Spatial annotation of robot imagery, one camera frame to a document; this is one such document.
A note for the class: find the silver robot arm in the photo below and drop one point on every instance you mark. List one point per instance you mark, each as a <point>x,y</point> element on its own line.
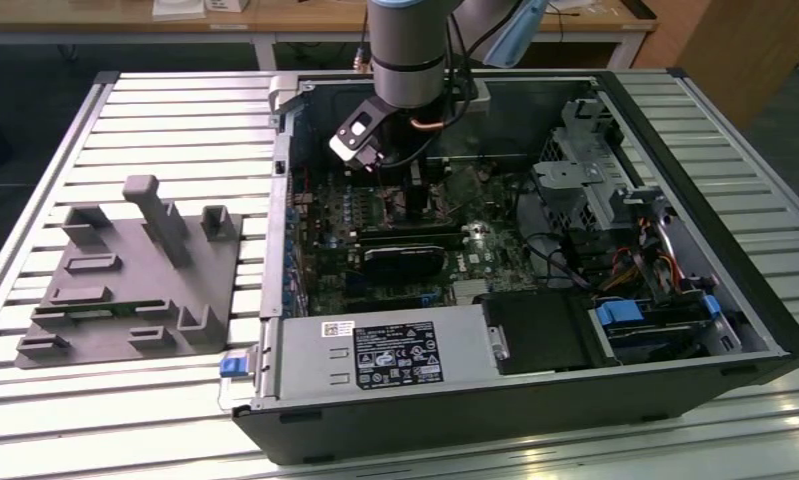
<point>405,50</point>

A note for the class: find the CPU socket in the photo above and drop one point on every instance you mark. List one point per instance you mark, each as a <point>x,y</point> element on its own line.
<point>391,212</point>

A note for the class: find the black graphics card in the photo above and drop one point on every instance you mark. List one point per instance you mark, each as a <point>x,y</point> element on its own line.
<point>401,262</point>

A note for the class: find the green motherboard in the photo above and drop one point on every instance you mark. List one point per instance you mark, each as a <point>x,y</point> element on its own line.
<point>499,250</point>

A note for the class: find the grey metal drive cage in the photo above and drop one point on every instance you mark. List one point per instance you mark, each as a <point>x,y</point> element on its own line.
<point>559,180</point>

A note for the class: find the silver chipset heatsink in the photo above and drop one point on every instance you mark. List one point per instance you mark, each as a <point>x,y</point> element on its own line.
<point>471,291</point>

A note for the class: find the wooden desk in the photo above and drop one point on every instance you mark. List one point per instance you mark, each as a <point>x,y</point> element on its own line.
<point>292,22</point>

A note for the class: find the black plastic shroud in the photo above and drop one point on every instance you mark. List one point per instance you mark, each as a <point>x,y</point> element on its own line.
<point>539,330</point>

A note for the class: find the white box with label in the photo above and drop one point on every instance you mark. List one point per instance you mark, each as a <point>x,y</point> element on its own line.
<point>228,5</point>

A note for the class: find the grey power supply unit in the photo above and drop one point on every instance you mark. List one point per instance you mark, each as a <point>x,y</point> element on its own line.
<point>305,350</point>

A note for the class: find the hard disk in blue carrier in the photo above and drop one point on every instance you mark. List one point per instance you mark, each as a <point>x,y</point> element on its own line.
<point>619,312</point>

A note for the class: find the grey parts rack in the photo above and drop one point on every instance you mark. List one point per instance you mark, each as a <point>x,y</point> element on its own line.
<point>132,280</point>

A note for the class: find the blue case latch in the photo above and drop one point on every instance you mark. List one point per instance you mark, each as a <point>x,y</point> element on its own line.
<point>233,366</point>

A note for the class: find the black PC case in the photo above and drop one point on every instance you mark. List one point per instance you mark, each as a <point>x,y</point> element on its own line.
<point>505,415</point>

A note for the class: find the wooden cabinet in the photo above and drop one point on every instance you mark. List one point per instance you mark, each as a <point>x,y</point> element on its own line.
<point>739,60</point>

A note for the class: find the blue plastic clip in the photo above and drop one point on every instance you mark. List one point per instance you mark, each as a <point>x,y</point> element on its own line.
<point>711,306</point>

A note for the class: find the green RAM stick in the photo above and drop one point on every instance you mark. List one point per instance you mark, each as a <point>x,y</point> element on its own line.
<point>94,313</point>

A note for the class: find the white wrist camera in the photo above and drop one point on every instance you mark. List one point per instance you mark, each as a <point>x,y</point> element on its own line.
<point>357,132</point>

